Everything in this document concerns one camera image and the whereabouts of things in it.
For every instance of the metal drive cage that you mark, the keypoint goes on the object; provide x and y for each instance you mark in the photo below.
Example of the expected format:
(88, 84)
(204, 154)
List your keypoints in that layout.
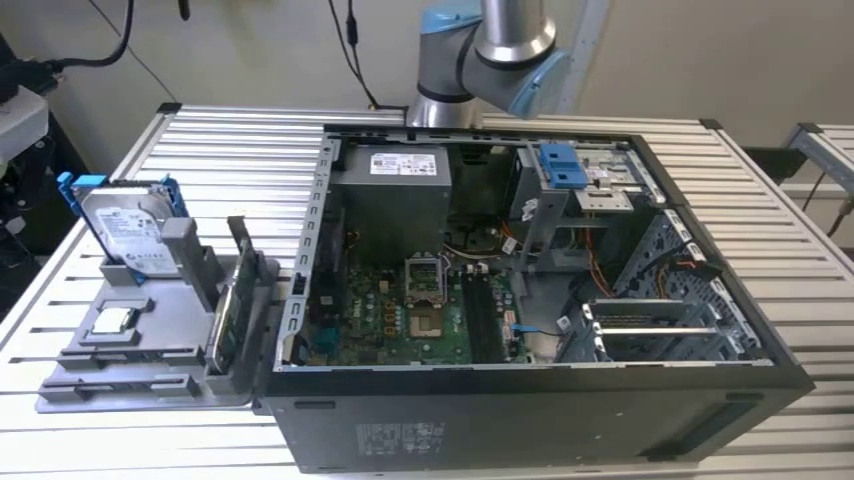
(603, 200)

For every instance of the small black hanging object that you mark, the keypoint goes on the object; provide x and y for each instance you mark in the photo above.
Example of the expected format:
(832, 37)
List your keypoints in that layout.
(184, 10)

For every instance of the black box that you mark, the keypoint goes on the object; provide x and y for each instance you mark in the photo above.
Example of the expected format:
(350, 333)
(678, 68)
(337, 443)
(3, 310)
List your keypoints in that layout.
(774, 162)

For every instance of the blue plastic drive latch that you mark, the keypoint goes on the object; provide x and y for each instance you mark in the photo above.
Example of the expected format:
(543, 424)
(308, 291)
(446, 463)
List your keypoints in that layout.
(561, 165)

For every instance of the black power connector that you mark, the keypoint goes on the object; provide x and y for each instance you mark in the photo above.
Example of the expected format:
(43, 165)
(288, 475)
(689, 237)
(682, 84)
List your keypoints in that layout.
(697, 267)

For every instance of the green motherboard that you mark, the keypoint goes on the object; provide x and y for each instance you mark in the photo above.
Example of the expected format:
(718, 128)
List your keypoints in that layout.
(366, 330)

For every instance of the aluminium slat side table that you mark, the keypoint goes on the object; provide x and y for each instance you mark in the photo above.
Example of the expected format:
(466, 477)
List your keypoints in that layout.
(828, 150)

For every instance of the black table corner cap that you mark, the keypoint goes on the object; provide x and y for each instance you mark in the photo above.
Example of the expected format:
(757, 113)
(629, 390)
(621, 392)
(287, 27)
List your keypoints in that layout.
(711, 124)
(168, 107)

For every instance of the grey parts rack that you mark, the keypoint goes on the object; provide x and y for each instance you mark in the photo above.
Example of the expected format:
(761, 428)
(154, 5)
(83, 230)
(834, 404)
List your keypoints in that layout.
(176, 330)

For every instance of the green graphics card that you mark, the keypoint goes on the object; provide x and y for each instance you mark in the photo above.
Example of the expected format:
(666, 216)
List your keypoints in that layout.
(236, 320)

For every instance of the black RAM slot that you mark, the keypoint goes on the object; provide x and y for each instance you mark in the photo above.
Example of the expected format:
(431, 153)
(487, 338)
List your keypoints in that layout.
(486, 320)
(479, 320)
(471, 320)

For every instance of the silver CPU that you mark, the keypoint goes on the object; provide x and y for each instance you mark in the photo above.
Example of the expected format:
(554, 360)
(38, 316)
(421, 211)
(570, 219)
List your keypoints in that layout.
(115, 320)

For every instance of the metal disk bay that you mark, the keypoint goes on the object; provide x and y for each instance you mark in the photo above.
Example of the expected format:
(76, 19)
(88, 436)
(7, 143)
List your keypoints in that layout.
(657, 331)

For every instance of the hard disk in blue carrier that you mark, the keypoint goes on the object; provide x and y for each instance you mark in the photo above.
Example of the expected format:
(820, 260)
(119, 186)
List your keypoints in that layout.
(127, 225)

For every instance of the grey power supply unit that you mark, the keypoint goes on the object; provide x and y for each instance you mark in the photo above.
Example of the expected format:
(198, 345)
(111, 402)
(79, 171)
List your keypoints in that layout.
(394, 215)

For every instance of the black open PC case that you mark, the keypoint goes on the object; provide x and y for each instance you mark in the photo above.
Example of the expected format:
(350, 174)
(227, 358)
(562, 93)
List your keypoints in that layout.
(467, 425)

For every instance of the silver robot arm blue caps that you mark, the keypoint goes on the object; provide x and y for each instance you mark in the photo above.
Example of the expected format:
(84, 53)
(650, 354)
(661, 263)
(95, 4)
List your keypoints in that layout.
(514, 30)

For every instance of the CPU socket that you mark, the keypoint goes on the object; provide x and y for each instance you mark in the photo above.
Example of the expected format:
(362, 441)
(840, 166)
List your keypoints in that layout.
(427, 324)

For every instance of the blue video port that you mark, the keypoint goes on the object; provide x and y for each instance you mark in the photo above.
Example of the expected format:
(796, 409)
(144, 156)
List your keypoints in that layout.
(322, 337)

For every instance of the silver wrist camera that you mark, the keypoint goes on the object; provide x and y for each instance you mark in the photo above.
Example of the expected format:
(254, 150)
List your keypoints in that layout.
(23, 120)

